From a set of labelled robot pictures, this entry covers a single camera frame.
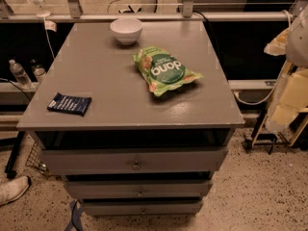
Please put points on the clear water bottle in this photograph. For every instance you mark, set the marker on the clear water bottle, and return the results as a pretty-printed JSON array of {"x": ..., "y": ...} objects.
[
  {"x": 38, "y": 70},
  {"x": 20, "y": 75}
]

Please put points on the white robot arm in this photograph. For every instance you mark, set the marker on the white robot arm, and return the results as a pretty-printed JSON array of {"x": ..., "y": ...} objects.
[{"x": 293, "y": 41}]

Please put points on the white ceramic bowl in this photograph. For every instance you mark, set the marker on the white ceramic bowl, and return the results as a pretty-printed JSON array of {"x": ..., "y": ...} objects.
[{"x": 126, "y": 30}]

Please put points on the black wheeled stand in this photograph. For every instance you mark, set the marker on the black wheeled stand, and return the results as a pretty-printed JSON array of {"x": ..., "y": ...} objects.
[{"x": 276, "y": 138}]

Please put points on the dark blue rxbar wrapper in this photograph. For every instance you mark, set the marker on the dark blue rxbar wrapper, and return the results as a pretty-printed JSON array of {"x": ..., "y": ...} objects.
[{"x": 66, "y": 104}]

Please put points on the white sneaker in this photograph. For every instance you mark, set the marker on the white sneaker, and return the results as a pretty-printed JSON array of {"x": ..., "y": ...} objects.
[{"x": 11, "y": 191}]

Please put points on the clear water bottle left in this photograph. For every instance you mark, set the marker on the clear water bottle left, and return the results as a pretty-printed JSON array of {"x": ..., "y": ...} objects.
[{"x": 20, "y": 75}]

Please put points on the grey drawer cabinet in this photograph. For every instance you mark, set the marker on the grey drawer cabinet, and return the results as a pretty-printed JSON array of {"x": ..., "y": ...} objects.
[{"x": 134, "y": 153}]

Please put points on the clear water bottle right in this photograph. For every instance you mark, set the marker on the clear water bottle right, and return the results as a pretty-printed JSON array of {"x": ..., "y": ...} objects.
[{"x": 38, "y": 70}]

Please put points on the wire basket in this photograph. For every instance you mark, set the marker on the wire basket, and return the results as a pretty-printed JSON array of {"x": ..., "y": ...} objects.
[{"x": 34, "y": 161}]

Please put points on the green snack bag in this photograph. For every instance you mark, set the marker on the green snack bag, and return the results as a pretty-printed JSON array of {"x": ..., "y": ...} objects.
[{"x": 162, "y": 71}]

